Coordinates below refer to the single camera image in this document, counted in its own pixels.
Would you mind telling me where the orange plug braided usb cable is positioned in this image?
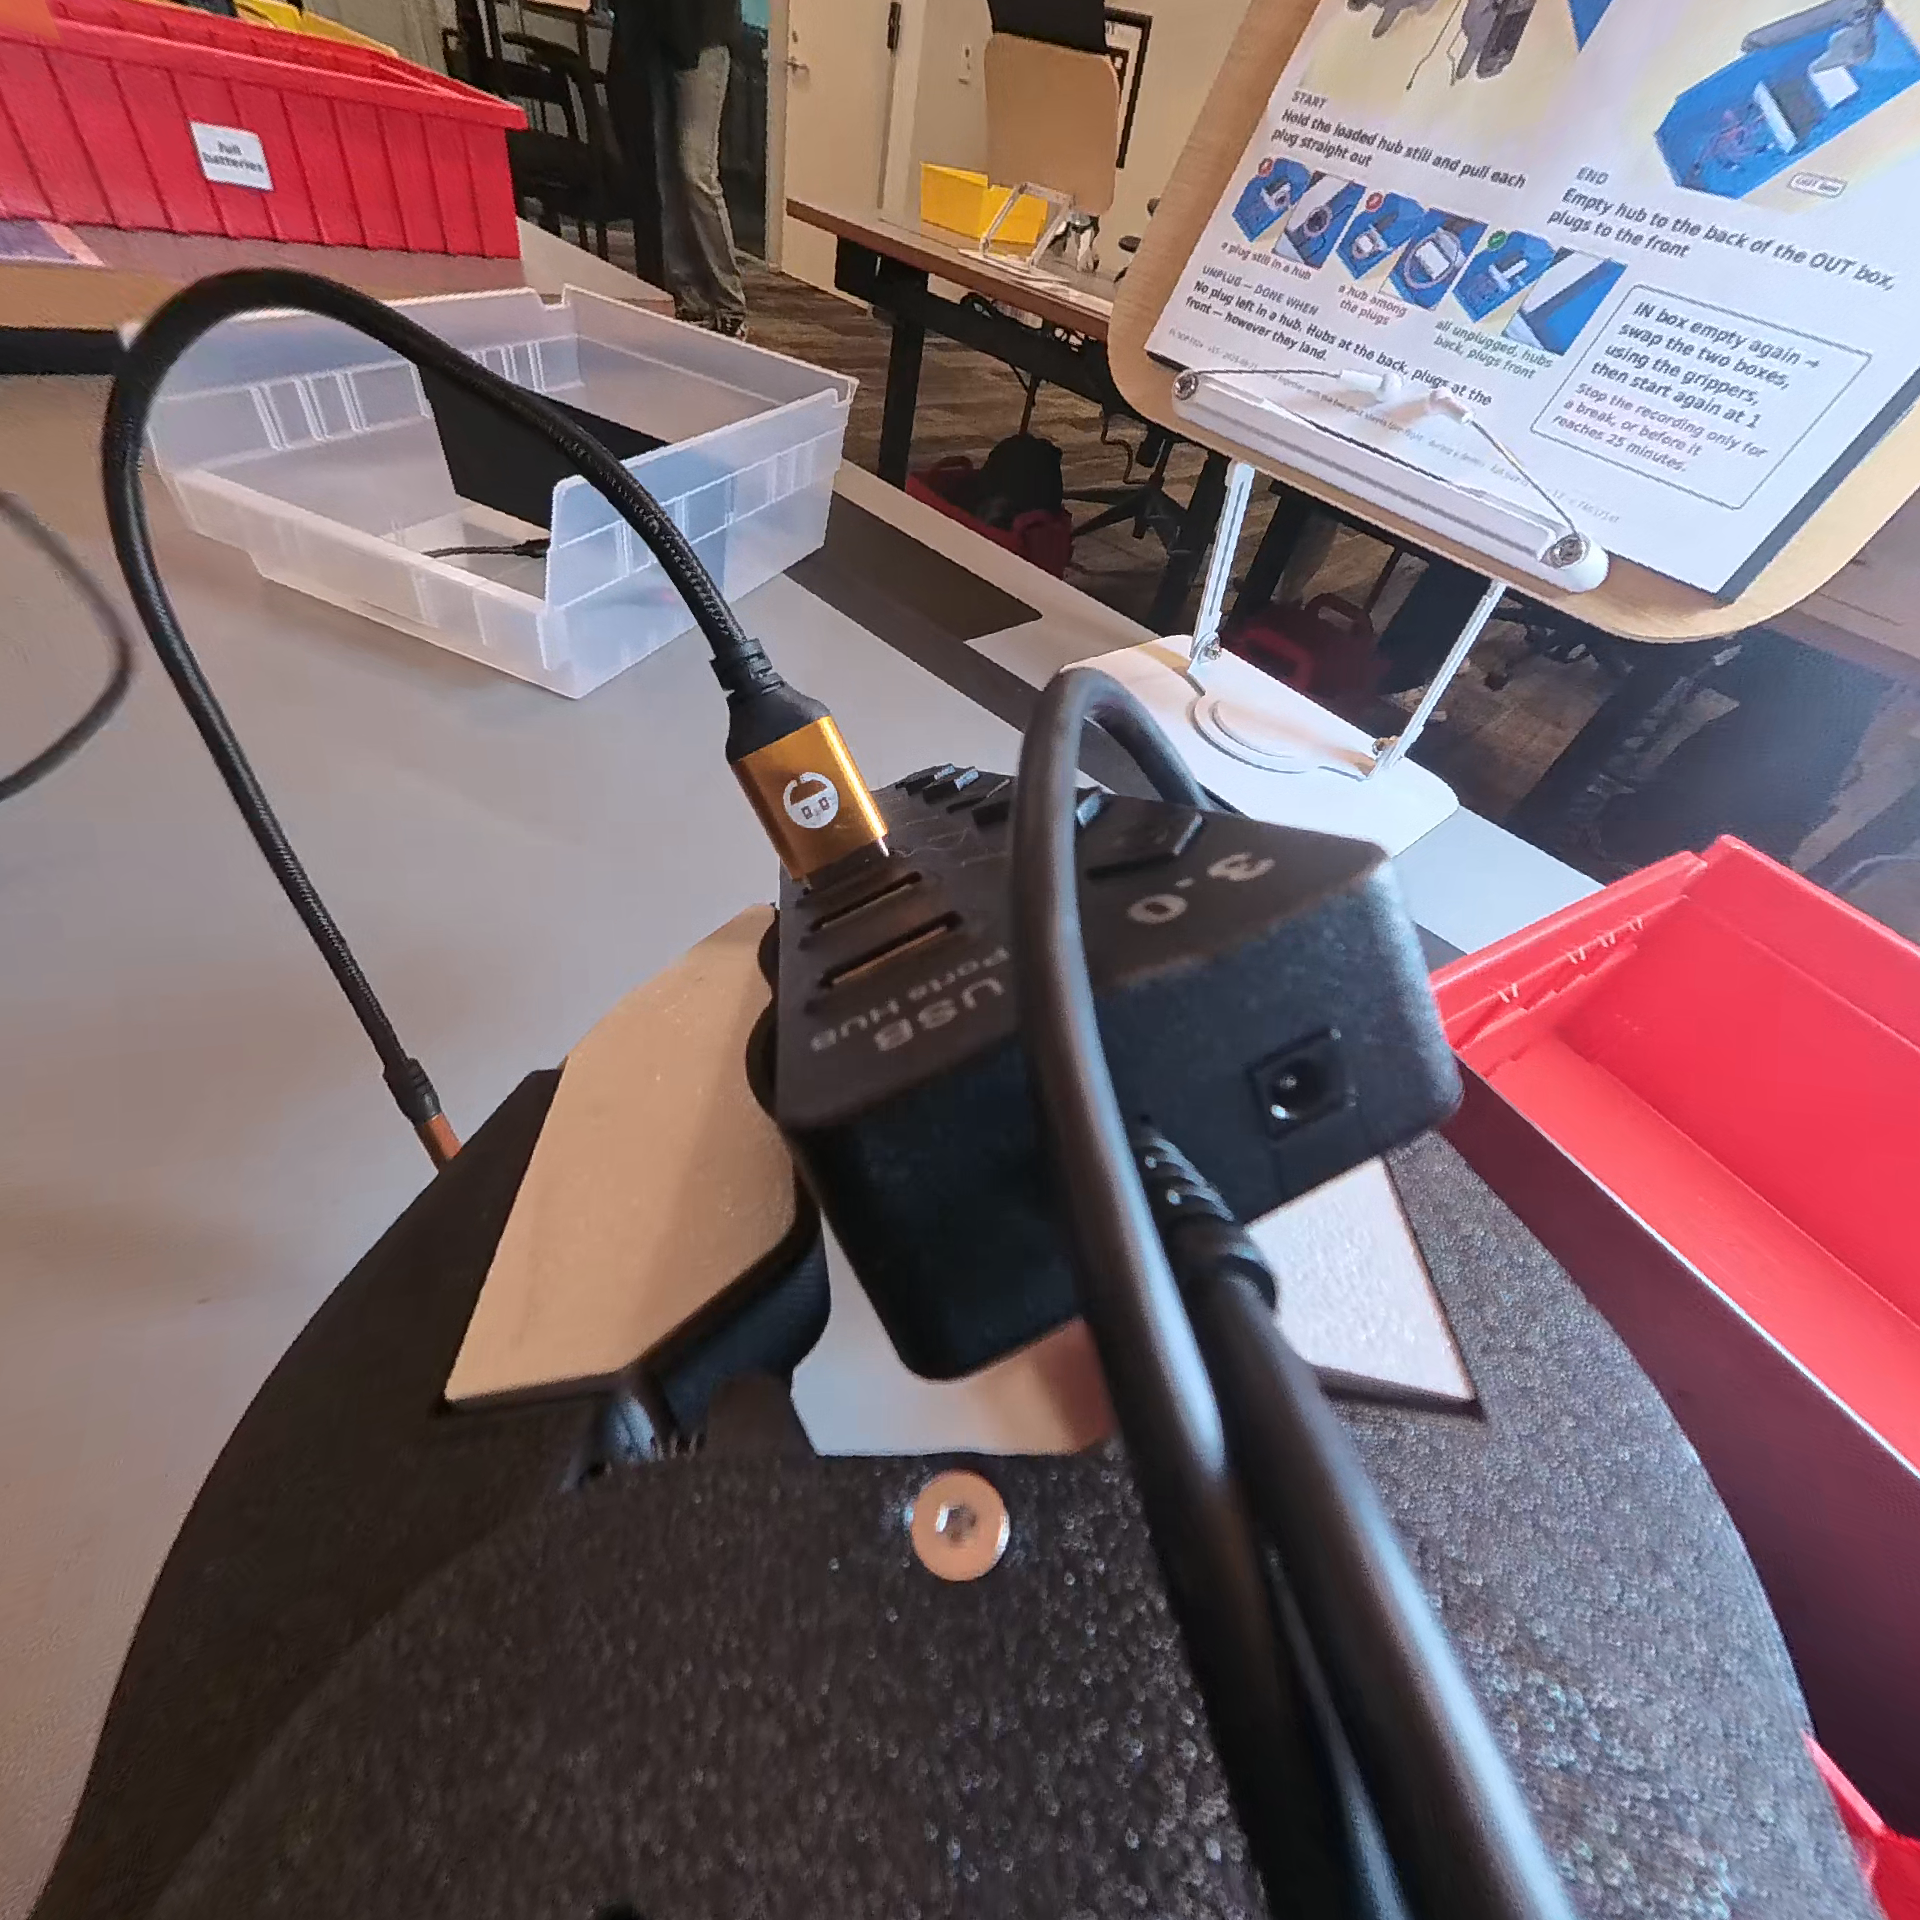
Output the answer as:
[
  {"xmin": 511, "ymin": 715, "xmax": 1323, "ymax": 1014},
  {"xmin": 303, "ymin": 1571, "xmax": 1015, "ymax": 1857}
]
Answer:
[{"xmin": 103, "ymin": 268, "xmax": 887, "ymax": 1174}]

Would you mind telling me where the red floor bag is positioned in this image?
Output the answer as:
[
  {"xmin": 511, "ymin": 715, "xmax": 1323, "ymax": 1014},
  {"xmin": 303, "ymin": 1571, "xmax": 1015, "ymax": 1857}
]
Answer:
[
  {"xmin": 903, "ymin": 432, "xmax": 1078, "ymax": 580},
  {"xmin": 1228, "ymin": 590, "xmax": 1398, "ymax": 703}
]

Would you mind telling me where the dark-legged table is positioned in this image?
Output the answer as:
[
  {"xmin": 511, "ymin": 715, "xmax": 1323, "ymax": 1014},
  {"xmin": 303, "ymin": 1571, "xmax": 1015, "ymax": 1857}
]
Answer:
[{"xmin": 782, "ymin": 195, "xmax": 1123, "ymax": 489}]

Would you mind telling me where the thick black hub cable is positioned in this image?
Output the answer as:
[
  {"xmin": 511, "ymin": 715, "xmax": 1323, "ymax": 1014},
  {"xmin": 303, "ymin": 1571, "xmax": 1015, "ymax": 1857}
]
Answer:
[{"xmin": 1011, "ymin": 667, "xmax": 1584, "ymax": 1920}]

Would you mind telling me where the red labelled storage bin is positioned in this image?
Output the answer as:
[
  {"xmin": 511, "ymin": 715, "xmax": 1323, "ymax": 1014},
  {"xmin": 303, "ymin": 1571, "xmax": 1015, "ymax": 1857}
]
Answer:
[{"xmin": 0, "ymin": 0, "xmax": 532, "ymax": 271}]

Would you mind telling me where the clear plastic bin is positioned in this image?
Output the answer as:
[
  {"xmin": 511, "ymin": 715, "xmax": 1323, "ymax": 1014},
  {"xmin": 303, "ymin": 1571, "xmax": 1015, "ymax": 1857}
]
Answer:
[{"xmin": 145, "ymin": 283, "xmax": 861, "ymax": 703}]

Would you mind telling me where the wooden display board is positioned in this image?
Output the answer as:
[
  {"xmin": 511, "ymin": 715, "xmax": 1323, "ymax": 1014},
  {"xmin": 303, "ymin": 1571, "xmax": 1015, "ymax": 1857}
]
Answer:
[{"xmin": 1107, "ymin": 0, "xmax": 1920, "ymax": 650}]

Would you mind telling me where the yellow storage bin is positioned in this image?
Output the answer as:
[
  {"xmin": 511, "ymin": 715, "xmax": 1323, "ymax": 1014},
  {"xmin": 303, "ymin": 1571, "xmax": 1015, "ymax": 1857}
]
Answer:
[
  {"xmin": 917, "ymin": 160, "xmax": 1056, "ymax": 252},
  {"xmin": 235, "ymin": 0, "xmax": 399, "ymax": 56}
]

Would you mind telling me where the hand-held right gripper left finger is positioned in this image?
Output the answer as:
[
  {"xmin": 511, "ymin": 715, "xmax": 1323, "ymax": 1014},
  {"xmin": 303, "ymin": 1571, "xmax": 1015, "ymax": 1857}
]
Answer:
[{"xmin": 442, "ymin": 904, "xmax": 830, "ymax": 1446}]

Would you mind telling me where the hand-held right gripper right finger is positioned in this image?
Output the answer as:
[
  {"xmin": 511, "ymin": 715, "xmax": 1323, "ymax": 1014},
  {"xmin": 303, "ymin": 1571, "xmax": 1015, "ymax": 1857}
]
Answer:
[{"xmin": 1242, "ymin": 1160, "xmax": 1481, "ymax": 1407}]

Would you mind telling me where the red plastic bin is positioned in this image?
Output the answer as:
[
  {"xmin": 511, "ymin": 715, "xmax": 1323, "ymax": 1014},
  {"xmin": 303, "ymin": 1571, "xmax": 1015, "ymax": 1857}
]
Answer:
[{"xmin": 1429, "ymin": 835, "xmax": 1920, "ymax": 1920}]

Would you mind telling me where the printed instruction sheet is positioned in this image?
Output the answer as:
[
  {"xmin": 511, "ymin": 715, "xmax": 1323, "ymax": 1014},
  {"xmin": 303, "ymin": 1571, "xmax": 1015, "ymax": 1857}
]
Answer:
[{"xmin": 1142, "ymin": 0, "xmax": 1920, "ymax": 600}]

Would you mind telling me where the white stand base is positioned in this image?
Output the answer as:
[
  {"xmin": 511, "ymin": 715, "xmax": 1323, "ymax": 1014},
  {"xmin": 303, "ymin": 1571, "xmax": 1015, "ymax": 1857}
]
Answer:
[{"xmin": 1056, "ymin": 458, "xmax": 1509, "ymax": 861}]

